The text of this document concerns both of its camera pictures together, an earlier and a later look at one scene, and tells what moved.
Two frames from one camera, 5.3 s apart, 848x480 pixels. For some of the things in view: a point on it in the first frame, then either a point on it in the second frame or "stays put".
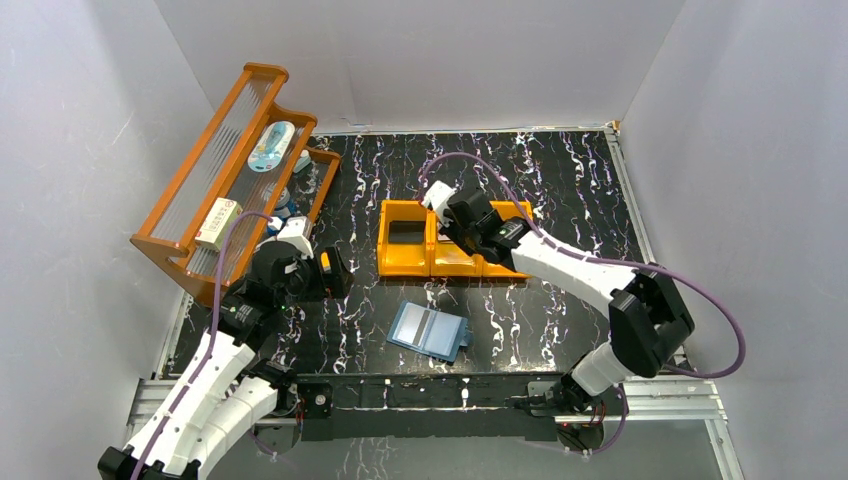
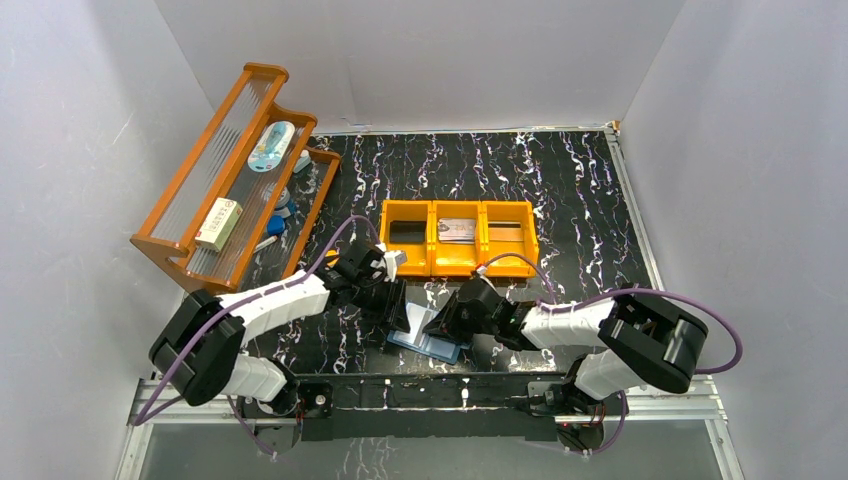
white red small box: (218, 223) stays put
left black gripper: (324, 273) to (389, 299)
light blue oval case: (269, 150) stays put
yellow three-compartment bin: (410, 246) stays put
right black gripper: (460, 216) to (460, 318)
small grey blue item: (303, 161) stays put
